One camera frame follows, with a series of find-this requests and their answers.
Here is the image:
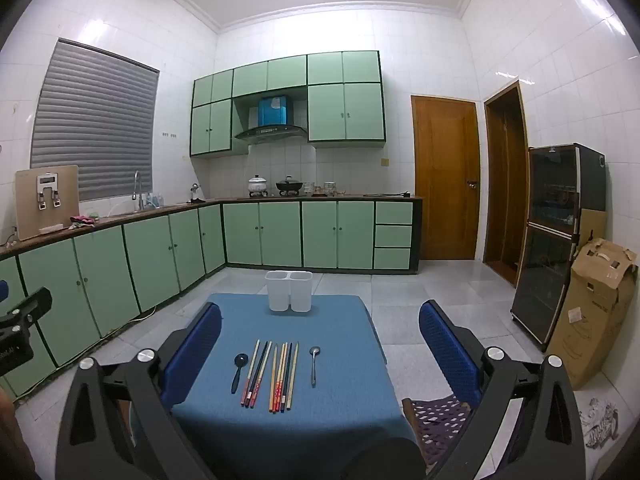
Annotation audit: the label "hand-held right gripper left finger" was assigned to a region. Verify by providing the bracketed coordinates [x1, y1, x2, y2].
[55, 301, 223, 480]

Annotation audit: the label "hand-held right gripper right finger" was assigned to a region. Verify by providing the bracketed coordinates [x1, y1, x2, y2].
[419, 300, 586, 480]

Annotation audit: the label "black spoon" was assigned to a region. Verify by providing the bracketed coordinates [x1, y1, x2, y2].
[230, 353, 249, 394]

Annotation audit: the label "bamboo chopstick with red handle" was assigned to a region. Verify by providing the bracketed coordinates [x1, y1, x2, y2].
[240, 340, 261, 407]

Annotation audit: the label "plain bamboo chopstick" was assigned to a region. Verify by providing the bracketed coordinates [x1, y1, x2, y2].
[287, 342, 299, 409]
[270, 343, 279, 415]

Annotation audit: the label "white twin utensil holder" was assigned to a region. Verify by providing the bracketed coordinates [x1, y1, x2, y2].
[265, 270, 314, 312]

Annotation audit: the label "person's left forearm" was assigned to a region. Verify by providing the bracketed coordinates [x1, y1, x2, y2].
[0, 390, 36, 480]

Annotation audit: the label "purple patterned cushion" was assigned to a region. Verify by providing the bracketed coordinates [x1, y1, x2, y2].
[401, 392, 476, 476]

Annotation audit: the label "tan water purifier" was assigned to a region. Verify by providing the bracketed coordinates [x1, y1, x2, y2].
[14, 165, 81, 241]

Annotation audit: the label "blue tablecloth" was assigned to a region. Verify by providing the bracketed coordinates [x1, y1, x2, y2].
[170, 292, 421, 480]

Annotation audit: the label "black disinfection cabinet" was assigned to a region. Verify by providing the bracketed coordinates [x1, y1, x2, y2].
[510, 142, 608, 353]

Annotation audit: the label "brown cardboard box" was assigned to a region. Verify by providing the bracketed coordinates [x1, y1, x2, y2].
[545, 237, 640, 391]

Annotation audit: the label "green base cabinets with counter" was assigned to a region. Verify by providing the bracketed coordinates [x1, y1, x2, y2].
[0, 195, 423, 403]

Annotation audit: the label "printed floor mat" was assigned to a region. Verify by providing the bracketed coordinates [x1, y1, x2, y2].
[577, 395, 623, 453]

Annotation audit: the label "flat cardboard sheet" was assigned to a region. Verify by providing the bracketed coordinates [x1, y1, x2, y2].
[575, 207, 608, 261]

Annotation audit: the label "grey window blind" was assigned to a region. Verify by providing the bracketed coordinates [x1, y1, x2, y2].
[30, 37, 161, 203]

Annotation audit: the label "range hood with blue chimney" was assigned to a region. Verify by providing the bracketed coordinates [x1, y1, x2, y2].
[234, 94, 309, 146]

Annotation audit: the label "wooden door in dark frame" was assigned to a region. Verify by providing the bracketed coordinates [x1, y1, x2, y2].
[482, 80, 531, 288]

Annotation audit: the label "green wall cabinets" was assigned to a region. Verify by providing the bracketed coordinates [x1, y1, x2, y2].
[189, 50, 388, 159]

